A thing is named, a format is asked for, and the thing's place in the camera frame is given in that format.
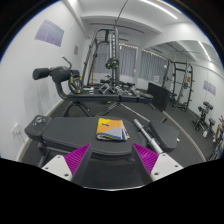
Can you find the large purple wall poster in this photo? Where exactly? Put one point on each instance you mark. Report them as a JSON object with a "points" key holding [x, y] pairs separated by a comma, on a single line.
{"points": [[49, 32]]}

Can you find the yellow orange blue printed towel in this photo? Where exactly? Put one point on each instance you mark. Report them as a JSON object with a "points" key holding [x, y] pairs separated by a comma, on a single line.
{"points": [[111, 130]]}

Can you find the black box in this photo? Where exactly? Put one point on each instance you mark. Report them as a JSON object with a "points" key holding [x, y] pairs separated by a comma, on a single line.
{"points": [[158, 96]]}

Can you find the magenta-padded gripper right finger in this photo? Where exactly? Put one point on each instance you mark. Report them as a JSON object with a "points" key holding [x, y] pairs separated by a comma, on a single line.
{"points": [[163, 165]]}

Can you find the short ceiling light strip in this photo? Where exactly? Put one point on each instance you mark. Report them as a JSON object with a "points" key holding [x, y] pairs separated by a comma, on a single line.
{"points": [[204, 51]]}

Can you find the black padded weight bench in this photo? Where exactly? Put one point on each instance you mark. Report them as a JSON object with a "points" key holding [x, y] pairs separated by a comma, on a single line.
{"points": [[66, 131]]}

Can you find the small purple wall poster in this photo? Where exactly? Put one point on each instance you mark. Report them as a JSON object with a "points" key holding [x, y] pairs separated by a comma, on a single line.
{"points": [[209, 87]]}

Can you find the white wall socket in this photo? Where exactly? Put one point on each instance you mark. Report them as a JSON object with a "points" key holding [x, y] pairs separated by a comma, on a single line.
{"points": [[15, 130]]}

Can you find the narrow grey window curtain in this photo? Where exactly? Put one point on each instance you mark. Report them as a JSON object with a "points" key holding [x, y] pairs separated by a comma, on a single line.
{"points": [[151, 66]]}

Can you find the black yellow-marked weight plate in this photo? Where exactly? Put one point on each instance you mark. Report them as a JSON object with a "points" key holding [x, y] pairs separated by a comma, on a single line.
{"points": [[72, 83]]}

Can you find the small brown wall frame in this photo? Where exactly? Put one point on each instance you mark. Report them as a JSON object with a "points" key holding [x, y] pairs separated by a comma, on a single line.
{"points": [[76, 50]]}

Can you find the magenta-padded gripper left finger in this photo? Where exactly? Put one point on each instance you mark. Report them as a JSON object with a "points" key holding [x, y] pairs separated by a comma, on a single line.
{"points": [[58, 165]]}

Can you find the dumbbell rack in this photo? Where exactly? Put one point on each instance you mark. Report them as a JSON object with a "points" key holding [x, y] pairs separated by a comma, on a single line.
{"points": [[203, 115]]}

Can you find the silver barbell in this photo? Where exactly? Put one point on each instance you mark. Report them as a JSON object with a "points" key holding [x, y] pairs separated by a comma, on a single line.
{"points": [[148, 135]]}

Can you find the wide grey window curtain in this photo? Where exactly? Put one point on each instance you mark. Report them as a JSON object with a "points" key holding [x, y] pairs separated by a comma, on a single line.
{"points": [[128, 60]]}

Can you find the long ceiling light strip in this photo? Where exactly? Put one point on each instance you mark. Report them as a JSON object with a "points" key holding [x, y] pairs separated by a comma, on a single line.
{"points": [[158, 8]]}

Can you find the black power rack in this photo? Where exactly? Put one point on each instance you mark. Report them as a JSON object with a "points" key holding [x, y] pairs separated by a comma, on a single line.
{"points": [[186, 83]]}

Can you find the small black yellow weight plate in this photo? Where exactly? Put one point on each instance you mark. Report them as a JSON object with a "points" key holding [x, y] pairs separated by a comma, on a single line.
{"points": [[112, 63]]}

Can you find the small metal key bunch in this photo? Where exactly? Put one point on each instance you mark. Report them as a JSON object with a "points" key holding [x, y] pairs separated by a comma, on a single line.
{"points": [[40, 121]]}

